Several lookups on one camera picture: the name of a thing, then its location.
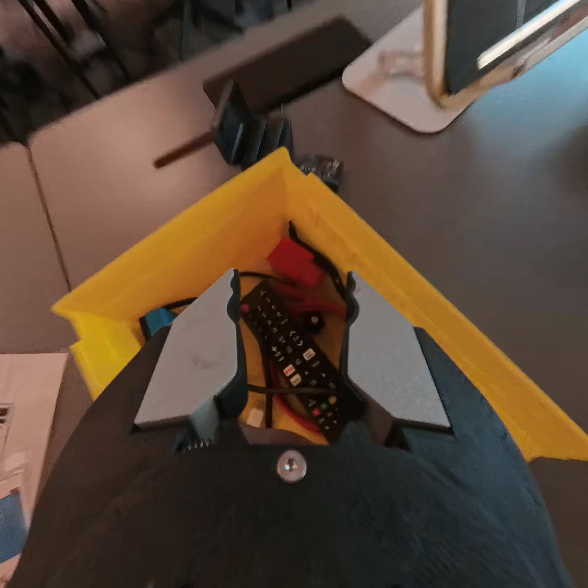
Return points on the black flat panel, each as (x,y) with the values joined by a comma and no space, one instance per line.
(285,69)

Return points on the yellow plastic bin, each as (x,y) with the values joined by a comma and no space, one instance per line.
(197,248)

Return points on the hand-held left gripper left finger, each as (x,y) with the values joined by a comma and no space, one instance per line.
(193,363)

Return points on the black remote control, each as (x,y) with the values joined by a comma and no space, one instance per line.
(294,349)

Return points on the blue foam block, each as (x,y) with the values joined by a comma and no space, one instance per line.
(158,320)

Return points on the black clamp device on table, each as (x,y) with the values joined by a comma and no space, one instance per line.
(232,124)

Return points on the brown stick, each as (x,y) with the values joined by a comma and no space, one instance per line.
(183,151)

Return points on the black round plug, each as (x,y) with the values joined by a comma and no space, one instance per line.
(314,319)

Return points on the white plug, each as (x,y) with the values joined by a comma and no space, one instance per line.
(255,417)

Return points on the black office chair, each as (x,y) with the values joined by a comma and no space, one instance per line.
(55,50)

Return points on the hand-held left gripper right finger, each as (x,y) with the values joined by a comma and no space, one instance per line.
(390,367)

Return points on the red plastic connector block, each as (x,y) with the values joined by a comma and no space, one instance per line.
(294,262)

